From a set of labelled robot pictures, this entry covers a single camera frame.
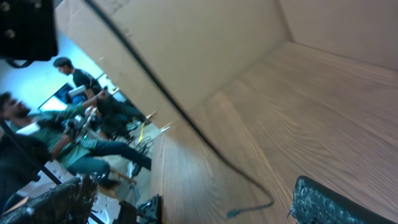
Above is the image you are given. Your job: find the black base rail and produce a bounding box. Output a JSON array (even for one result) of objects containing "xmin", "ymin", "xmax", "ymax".
[{"xmin": 113, "ymin": 195, "xmax": 162, "ymax": 224}]

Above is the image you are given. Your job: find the person in dark clothes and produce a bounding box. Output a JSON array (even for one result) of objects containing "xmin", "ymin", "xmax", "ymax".
[{"xmin": 53, "ymin": 57, "xmax": 152, "ymax": 137}]

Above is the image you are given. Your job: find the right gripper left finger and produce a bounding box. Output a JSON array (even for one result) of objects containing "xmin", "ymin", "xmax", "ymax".
[{"xmin": 1, "ymin": 175, "xmax": 98, "ymax": 224}]

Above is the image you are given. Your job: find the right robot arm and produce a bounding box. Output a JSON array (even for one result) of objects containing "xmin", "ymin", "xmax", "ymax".
[{"xmin": 1, "ymin": 121, "xmax": 390, "ymax": 224}]

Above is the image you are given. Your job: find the cardboard back panel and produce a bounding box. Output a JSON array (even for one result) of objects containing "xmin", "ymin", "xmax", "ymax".
[{"xmin": 55, "ymin": 0, "xmax": 289, "ymax": 127}]

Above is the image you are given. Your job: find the long black usb cable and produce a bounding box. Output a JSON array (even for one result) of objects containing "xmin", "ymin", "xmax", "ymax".
[{"xmin": 83, "ymin": 0, "xmax": 276, "ymax": 218}]

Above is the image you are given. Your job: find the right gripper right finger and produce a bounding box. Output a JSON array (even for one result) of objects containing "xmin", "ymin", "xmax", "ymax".
[{"xmin": 287, "ymin": 175, "xmax": 395, "ymax": 224}]

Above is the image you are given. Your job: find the seated person green shirt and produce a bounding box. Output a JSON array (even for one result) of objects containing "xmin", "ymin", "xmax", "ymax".
[{"xmin": 1, "ymin": 92, "xmax": 152, "ymax": 185}]

